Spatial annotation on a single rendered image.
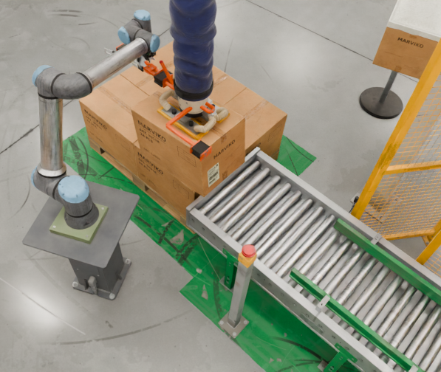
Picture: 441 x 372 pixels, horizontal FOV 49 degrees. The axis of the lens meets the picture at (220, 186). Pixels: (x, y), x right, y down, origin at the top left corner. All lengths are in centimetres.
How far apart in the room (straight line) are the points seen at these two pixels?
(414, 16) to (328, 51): 135
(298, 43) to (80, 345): 353
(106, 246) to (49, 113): 79
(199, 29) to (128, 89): 148
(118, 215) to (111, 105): 111
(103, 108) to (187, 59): 127
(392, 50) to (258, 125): 121
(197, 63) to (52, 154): 88
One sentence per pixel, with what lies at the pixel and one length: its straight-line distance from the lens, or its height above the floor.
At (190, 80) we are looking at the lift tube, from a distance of 266.
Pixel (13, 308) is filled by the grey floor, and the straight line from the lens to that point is 358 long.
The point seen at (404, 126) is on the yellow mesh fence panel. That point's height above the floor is 140.
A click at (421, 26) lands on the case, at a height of 102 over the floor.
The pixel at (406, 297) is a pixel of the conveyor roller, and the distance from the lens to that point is 307.
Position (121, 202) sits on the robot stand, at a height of 75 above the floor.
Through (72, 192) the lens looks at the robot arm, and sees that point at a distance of 263.
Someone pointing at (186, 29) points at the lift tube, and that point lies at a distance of 244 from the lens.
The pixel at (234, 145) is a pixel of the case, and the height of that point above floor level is 85.
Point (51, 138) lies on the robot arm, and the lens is 259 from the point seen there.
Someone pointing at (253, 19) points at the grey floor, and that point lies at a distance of 543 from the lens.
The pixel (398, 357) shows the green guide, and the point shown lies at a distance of 283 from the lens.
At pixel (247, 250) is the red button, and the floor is 104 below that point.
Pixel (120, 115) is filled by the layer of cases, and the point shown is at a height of 54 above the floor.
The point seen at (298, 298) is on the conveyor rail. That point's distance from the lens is 283.
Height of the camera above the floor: 316
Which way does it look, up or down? 55 degrees down
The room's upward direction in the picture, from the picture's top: 5 degrees clockwise
